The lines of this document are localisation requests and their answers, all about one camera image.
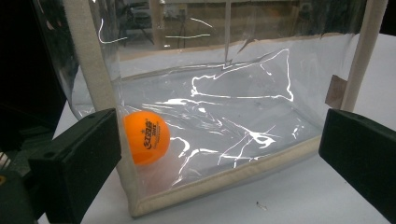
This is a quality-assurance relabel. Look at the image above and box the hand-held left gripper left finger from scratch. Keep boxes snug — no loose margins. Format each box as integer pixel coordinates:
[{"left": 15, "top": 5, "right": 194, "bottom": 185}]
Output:
[{"left": 28, "top": 107, "right": 122, "bottom": 224}]

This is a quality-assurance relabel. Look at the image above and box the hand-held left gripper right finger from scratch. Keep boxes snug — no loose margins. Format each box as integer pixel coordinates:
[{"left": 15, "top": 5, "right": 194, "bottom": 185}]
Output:
[{"left": 318, "top": 108, "right": 396, "bottom": 224}]

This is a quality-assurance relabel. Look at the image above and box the orange table tennis ball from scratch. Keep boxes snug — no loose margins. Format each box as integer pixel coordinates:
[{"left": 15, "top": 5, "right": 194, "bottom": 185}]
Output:
[{"left": 123, "top": 110, "right": 171, "bottom": 166}]

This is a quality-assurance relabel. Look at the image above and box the black tripod stand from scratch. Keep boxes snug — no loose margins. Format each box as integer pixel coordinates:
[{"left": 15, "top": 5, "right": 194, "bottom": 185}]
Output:
[{"left": 120, "top": 2, "right": 155, "bottom": 45}]

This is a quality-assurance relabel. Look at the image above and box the transparent bag with beige trim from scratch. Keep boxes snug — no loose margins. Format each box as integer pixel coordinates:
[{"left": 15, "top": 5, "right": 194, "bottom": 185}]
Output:
[{"left": 32, "top": 0, "right": 389, "bottom": 217}]

